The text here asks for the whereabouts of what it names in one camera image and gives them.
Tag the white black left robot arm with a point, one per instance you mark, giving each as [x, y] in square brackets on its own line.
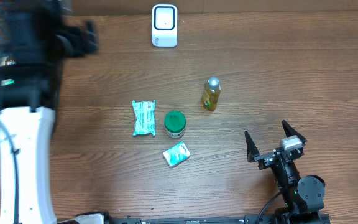
[25, 164]

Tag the teal tissue pack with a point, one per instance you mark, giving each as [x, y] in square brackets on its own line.
[176, 154]

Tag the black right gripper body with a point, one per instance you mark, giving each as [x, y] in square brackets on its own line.
[266, 160]

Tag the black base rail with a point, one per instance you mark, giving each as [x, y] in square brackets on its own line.
[104, 217]

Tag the yellow liquid bottle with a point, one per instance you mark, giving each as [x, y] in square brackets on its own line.
[210, 96]

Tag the white barcode scanner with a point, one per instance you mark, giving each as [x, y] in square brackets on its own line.
[164, 26]

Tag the green lid jar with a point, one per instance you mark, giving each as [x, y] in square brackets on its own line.
[175, 124]

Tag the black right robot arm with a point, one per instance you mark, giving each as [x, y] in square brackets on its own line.
[299, 199]

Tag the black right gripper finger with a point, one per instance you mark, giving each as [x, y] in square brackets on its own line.
[289, 131]
[252, 151]

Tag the teal white wipes packet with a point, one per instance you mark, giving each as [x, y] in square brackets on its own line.
[144, 112]

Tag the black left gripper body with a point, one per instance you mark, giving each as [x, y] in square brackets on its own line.
[69, 44]

